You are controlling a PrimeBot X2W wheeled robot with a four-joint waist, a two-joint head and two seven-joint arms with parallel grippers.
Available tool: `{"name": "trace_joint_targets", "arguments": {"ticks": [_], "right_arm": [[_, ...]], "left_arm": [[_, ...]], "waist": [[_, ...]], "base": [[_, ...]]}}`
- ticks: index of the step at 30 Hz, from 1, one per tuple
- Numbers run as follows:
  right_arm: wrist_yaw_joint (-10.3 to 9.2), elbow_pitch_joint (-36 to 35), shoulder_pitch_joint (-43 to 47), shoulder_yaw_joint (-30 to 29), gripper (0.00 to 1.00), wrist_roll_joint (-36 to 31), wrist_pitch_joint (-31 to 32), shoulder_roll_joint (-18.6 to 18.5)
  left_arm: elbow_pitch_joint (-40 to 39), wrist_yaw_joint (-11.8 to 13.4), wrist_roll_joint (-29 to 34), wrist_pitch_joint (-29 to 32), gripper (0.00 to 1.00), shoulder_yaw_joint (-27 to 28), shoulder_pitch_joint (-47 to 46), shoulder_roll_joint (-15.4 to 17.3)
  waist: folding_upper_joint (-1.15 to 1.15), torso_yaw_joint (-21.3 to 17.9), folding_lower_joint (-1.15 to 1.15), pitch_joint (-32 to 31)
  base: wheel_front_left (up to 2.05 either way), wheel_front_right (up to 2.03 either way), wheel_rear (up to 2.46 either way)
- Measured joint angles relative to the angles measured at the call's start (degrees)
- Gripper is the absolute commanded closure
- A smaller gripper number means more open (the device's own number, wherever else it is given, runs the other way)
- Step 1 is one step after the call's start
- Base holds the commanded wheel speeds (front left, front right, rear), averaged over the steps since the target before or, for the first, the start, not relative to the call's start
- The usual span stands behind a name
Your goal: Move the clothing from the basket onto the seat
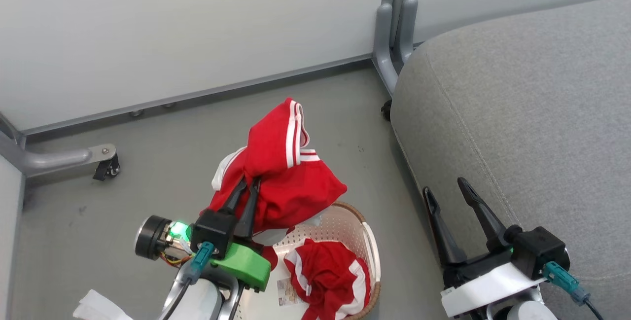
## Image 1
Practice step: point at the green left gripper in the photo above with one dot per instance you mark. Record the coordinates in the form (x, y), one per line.
(246, 263)

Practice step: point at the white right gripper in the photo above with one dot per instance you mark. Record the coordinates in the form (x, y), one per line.
(483, 285)

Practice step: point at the red and white sports garment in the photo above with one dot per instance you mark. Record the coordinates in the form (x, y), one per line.
(291, 187)

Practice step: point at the red garment with white trim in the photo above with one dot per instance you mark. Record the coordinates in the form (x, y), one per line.
(325, 275)

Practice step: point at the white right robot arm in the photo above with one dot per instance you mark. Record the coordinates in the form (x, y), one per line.
(530, 312)

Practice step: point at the cream perforated laundry basket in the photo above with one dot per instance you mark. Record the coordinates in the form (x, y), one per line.
(345, 226)

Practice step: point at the paper label sticker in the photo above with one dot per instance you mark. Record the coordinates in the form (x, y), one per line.
(288, 293)

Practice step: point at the grey fabric sofa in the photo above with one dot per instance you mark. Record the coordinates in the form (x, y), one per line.
(532, 113)

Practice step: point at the black caster wheel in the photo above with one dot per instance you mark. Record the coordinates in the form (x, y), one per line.
(108, 168)
(386, 110)

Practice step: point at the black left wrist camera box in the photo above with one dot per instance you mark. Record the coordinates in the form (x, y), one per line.
(212, 231)

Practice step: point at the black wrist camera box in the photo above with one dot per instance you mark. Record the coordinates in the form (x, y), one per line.
(540, 251)
(212, 231)

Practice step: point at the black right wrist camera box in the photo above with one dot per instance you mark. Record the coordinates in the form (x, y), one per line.
(540, 251)

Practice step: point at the grey partition base rail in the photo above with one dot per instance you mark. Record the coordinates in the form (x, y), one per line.
(197, 94)

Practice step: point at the grey partition foot bracket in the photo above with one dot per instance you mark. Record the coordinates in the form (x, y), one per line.
(54, 160)

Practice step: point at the grey partition post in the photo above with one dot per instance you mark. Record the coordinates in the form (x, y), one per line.
(392, 29)

